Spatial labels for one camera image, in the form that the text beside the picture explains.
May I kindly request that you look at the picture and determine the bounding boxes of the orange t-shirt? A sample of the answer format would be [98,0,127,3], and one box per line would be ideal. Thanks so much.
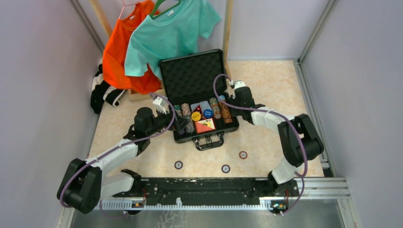
[103,0,161,94]

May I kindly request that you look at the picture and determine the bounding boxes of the green blue chip row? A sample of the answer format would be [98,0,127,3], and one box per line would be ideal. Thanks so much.
[174,104,182,116]

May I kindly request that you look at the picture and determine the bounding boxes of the purple chip on table right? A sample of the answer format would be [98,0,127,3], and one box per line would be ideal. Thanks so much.
[221,164,230,173]

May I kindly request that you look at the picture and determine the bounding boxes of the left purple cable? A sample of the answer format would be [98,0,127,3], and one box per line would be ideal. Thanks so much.
[59,92,177,220]

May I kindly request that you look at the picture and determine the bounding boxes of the purple chip on table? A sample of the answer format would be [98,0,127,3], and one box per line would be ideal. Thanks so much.
[174,161,183,170]
[221,164,230,173]

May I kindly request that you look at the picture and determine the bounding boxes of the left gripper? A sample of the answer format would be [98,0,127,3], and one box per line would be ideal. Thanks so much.
[146,105,191,137]

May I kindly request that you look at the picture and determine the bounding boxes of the blue round button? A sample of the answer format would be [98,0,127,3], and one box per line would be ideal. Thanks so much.
[203,109,213,119]

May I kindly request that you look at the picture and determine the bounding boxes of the blue backed card deck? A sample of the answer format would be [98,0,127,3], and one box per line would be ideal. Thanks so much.
[191,101,212,113]

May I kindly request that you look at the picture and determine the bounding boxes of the green multicolour chip row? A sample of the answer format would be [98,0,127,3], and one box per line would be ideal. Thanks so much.
[209,97,221,113]

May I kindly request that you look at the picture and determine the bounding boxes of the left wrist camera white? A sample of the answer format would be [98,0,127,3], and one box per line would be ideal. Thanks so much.
[153,96,168,114]

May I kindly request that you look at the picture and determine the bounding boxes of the orange red chip row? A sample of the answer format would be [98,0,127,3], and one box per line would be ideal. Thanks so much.
[219,95,233,124]

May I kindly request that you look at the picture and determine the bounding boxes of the red playing card box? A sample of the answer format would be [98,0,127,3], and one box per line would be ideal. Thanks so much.
[194,118,216,133]

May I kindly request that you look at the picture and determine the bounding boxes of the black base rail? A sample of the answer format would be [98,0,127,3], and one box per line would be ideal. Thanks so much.
[115,178,299,206]

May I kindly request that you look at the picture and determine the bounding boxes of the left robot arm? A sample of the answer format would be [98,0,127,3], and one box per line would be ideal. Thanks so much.
[57,107,191,214]

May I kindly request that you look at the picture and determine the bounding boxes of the teal t-shirt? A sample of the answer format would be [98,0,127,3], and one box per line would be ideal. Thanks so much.
[124,0,221,79]

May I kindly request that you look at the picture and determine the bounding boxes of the wooden clothes rack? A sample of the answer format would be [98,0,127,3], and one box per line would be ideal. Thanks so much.
[88,0,233,102]

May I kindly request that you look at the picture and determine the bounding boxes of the yellow round button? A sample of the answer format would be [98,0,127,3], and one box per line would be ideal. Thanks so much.
[191,111,202,122]

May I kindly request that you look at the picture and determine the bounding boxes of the black white striped garment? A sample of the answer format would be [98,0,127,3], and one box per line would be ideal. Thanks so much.
[90,60,126,114]

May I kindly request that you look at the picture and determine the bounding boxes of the red black triangle marker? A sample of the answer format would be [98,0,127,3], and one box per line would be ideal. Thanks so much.
[192,105,202,114]

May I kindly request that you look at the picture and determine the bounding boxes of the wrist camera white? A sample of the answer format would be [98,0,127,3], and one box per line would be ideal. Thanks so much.
[231,80,246,90]
[153,96,168,114]

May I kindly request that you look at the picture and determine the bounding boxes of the black poker set case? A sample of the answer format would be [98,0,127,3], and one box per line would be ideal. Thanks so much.
[158,49,239,151]

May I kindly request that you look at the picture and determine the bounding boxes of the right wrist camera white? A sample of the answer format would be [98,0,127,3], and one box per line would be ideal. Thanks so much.
[231,80,246,90]

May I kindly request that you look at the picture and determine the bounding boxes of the purple chip on table left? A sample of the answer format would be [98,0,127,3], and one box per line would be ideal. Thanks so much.
[174,161,183,170]

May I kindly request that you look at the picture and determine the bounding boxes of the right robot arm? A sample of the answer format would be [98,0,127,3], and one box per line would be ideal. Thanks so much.
[229,85,324,196]

